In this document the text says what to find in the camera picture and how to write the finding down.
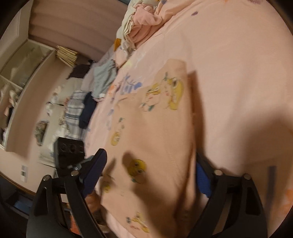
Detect white wall switch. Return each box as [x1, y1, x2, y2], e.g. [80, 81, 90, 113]
[20, 165, 28, 183]

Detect pink printed duvet cover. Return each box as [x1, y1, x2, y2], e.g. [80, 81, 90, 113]
[85, 1, 292, 235]

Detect grey small garment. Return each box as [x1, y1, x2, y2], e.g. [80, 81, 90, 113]
[92, 59, 117, 99]

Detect plaid grey white pillow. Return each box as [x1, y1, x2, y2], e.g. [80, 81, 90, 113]
[65, 90, 87, 140]

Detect white cream folded clothes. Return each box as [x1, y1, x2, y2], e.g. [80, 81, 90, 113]
[116, 0, 146, 51]

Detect peach cartoon print pajama garment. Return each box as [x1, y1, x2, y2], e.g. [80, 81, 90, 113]
[100, 59, 196, 237]

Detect white wall shelf unit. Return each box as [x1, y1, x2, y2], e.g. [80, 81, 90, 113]
[1, 39, 56, 152]

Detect pink folded clothes stack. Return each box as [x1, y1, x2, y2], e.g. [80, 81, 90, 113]
[125, 1, 167, 50]

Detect person's right hand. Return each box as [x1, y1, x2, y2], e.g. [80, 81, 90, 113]
[85, 190, 106, 226]

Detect navy blue garment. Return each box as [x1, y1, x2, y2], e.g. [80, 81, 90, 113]
[79, 92, 97, 129]

